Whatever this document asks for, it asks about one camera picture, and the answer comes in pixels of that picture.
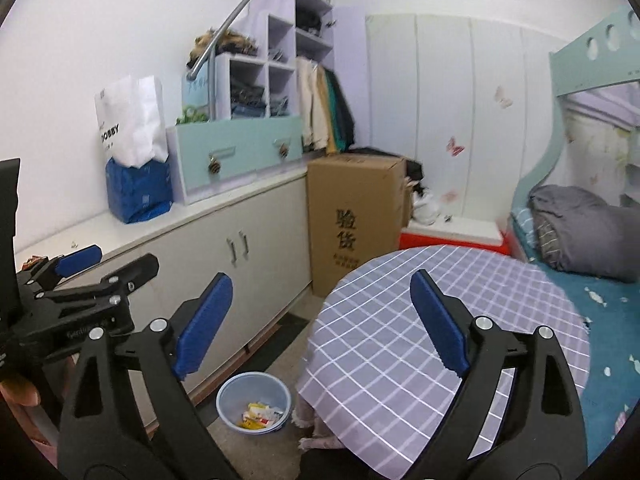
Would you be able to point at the pale butterfly sticker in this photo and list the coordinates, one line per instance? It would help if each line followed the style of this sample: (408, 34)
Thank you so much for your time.
(503, 96)

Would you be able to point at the white paper bag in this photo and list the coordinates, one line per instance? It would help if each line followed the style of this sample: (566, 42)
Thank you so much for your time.
(130, 120)

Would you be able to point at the blue plastic waste bin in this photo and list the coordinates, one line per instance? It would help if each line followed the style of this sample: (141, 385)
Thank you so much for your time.
(235, 395)

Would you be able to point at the black hanging jacket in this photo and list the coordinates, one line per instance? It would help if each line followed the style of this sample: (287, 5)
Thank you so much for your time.
(347, 120)

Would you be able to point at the blue wrapped package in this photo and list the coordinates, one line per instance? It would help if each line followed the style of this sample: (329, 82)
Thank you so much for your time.
(140, 192)

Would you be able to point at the teal sign board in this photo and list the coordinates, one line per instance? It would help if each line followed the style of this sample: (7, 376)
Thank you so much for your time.
(195, 92)

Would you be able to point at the grey duvet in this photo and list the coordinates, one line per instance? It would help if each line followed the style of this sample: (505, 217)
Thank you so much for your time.
(590, 230)

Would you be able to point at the faint pink butterfly sticker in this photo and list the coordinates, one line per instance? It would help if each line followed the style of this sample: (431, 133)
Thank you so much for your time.
(450, 195)

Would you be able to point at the white plastic bag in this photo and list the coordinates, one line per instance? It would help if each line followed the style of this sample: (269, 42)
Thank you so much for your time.
(425, 210)

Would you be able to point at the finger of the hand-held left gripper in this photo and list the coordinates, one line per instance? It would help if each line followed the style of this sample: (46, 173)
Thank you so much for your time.
(135, 270)
(80, 257)

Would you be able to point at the lilac cubby shelf unit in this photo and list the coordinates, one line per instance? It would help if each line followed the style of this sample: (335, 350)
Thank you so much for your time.
(270, 2)

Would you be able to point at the checked teal blanket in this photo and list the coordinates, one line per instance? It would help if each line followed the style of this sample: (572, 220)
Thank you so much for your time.
(545, 240)

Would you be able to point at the folded dark clothes stack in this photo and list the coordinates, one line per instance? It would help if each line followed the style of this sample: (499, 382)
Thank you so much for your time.
(247, 95)

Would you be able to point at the grey checked tablecloth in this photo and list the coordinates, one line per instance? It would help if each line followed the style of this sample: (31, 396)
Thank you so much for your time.
(390, 310)

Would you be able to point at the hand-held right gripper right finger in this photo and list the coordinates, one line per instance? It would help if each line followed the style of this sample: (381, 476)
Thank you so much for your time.
(440, 325)

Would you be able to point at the teal bunk bed frame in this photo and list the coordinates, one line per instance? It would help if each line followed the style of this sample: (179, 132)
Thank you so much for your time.
(590, 67)

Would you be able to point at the teal drawer unit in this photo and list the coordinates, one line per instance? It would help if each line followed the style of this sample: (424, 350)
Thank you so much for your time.
(240, 142)

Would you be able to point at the tall cardboard box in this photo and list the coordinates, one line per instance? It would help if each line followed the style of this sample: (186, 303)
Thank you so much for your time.
(350, 195)

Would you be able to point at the folded grey clothes stack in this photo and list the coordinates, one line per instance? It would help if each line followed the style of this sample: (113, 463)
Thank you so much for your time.
(279, 107)

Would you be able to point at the small cardboard box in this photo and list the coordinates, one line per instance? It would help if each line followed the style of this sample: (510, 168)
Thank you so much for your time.
(408, 205)

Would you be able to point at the pinecone drawer ornament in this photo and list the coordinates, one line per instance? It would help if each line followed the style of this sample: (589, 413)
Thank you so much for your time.
(215, 167)
(284, 151)

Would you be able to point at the green artificial plant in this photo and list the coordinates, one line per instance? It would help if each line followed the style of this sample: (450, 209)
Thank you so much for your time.
(191, 115)

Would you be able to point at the black folded clothes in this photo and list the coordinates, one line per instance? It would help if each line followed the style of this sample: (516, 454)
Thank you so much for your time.
(310, 20)

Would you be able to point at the white wardrobe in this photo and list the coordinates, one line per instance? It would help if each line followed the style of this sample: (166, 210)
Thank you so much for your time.
(440, 85)

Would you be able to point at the black floor strip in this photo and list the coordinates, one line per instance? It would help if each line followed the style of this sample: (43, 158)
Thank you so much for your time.
(285, 330)

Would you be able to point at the red white storage box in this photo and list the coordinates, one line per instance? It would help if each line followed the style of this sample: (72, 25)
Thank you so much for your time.
(450, 240)

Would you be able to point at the black clothes heap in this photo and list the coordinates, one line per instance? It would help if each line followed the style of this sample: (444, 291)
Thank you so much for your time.
(414, 170)

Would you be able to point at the white floor cabinet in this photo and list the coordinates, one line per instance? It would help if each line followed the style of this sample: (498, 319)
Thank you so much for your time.
(200, 240)

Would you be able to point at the green hanging garment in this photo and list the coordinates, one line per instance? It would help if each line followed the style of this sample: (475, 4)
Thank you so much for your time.
(336, 115)

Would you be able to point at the teal candy print bedsheet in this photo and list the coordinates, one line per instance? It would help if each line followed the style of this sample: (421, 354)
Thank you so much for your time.
(575, 295)

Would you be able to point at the brown clothes pile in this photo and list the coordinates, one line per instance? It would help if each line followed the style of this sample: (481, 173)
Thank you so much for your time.
(225, 42)

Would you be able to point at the grey metal handrail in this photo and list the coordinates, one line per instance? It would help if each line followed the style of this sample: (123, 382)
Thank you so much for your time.
(235, 15)

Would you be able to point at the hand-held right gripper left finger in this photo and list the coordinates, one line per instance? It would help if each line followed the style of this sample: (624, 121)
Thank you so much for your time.
(205, 325)

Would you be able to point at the cream hanging jacket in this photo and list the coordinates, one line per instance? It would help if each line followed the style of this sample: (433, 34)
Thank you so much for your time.
(310, 105)

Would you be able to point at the yellow paper scrap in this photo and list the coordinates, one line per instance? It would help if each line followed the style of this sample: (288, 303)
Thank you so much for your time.
(250, 423)

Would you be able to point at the person's left forearm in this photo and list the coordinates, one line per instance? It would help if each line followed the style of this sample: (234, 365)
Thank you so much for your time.
(32, 432)

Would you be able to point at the person's left hand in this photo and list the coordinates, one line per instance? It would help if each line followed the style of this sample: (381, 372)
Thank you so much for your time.
(20, 390)

